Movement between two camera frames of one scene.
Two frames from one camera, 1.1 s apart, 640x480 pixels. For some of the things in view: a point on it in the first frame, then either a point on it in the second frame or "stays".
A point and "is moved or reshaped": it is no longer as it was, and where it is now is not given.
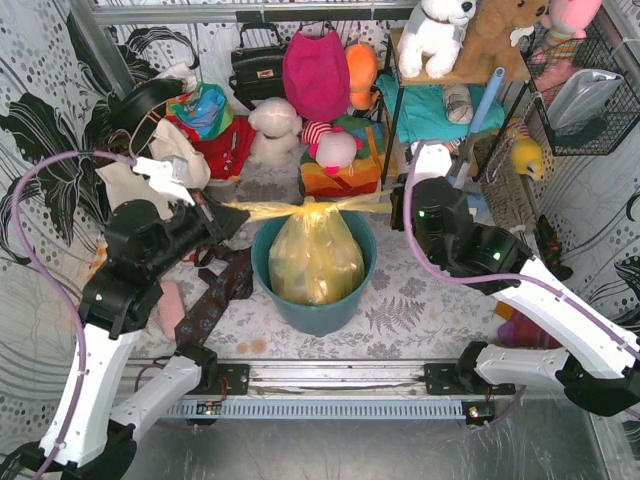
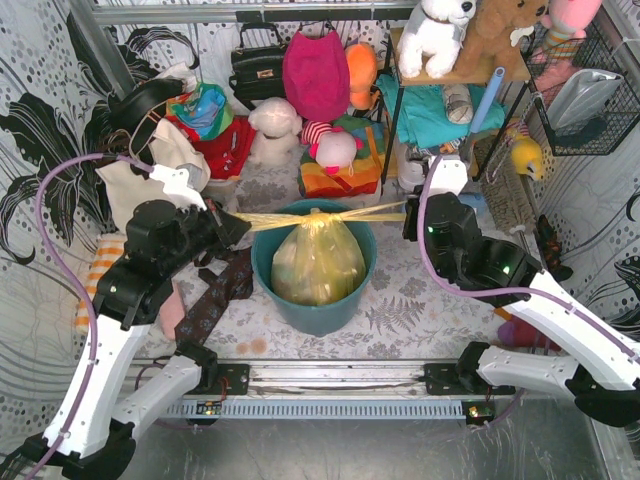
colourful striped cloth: [206, 109] stays
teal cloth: [422, 111] stays
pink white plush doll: [332, 147] stays
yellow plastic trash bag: [315, 255] is moved or reshaped
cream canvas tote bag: [122, 181] stays
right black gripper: [400, 209] -> [413, 219]
